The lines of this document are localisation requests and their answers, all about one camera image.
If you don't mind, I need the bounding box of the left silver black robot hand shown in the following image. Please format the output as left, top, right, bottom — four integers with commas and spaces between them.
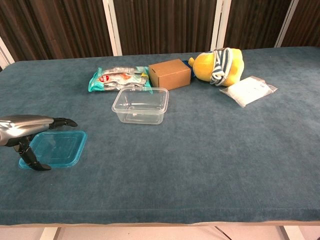
0, 114, 78, 172

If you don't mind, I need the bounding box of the blue plastic container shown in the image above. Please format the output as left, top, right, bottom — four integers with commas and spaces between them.
18, 130, 88, 170

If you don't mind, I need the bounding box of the clear plastic food container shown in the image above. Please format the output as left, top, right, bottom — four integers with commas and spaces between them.
111, 86, 170, 125

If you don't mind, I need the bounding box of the brown cardboard box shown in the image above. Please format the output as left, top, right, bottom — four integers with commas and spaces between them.
148, 58, 192, 91

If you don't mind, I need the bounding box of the teal snack bag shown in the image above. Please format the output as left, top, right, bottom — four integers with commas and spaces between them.
87, 66, 154, 95

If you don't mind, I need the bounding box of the white table leg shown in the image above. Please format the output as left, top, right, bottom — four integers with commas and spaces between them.
39, 226, 62, 240
276, 225, 305, 240

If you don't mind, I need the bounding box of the small blue packet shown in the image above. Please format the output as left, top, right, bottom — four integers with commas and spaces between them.
181, 59, 199, 82

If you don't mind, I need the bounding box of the blue table cloth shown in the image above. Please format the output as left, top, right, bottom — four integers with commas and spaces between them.
0, 46, 320, 226

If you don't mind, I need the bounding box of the yellow plush toy striped scarf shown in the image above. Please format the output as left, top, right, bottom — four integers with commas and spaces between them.
188, 47, 245, 87

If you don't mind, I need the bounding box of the clear bag white powder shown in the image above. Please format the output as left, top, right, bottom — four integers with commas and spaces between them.
219, 75, 279, 108

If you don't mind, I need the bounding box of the white screen post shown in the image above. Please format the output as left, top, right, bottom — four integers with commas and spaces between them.
0, 37, 15, 70
102, 0, 123, 57
274, 0, 300, 48
210, 0, 232, 51

